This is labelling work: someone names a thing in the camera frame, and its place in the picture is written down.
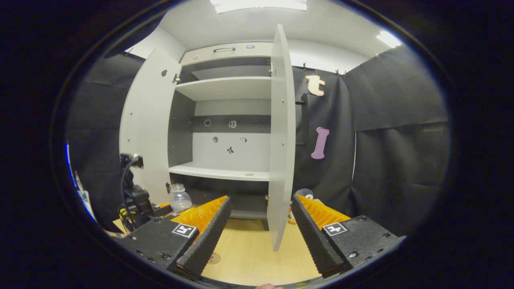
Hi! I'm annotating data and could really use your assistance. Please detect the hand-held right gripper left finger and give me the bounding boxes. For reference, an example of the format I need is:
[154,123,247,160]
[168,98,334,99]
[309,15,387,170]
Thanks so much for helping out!
[120,195,232,280]

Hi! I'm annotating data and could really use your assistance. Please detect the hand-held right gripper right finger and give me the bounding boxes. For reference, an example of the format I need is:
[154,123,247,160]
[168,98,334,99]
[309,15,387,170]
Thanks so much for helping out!
[291,194,406,278]

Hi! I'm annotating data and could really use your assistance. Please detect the clear bottle red label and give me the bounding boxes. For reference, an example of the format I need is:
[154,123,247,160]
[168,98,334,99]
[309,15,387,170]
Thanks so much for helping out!
[169,183,193,214]

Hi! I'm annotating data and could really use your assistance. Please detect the grey cabinet door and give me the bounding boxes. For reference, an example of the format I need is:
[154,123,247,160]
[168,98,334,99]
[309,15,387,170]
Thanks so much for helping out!
[267,24,297,251]
[119,47,183,205]

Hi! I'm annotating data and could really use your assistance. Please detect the grey cabinet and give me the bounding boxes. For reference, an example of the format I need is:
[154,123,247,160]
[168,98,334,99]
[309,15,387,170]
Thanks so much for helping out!
[168,41,277,231]

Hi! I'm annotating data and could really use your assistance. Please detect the small toy figure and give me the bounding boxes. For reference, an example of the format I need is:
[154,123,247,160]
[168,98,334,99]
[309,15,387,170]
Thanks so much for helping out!
[289,189,316,224]

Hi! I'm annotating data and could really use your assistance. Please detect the black backdrop cloth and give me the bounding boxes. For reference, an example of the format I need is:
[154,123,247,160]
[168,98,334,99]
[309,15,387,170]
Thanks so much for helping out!
[66,44,449,237]

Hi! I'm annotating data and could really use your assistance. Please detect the ceiling light panel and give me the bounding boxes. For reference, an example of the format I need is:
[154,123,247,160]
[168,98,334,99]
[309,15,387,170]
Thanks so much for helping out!
[377,31,402,48]
[211,0,308,14]

